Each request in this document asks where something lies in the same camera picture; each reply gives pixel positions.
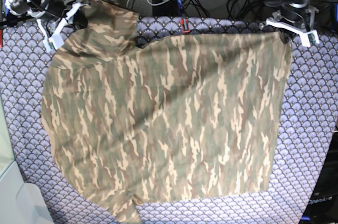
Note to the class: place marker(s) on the white plastic bin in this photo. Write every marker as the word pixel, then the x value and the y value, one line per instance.
pixel 21 202

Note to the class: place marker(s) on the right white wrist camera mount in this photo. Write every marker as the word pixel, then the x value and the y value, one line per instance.
pixel 56 33

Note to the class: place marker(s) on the camouflage T-shirt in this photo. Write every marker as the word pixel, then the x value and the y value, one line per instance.
pixel 185 117

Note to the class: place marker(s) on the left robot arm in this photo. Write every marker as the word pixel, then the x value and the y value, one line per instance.
pixel 298 6

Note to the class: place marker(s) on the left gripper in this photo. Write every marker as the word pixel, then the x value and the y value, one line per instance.
pixel 284 36

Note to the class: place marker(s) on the black box under table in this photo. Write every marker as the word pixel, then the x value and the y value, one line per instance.
pixel 170 9

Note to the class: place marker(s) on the red black clamp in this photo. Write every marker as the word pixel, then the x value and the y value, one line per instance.
pixel 184 22

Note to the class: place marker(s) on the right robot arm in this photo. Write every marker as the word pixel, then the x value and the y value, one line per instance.
pixel 49 12

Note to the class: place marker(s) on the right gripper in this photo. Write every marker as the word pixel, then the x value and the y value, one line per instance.
pixel 78 20

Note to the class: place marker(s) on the black OpenArm case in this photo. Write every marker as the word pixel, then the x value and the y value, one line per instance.
pixel 322 206

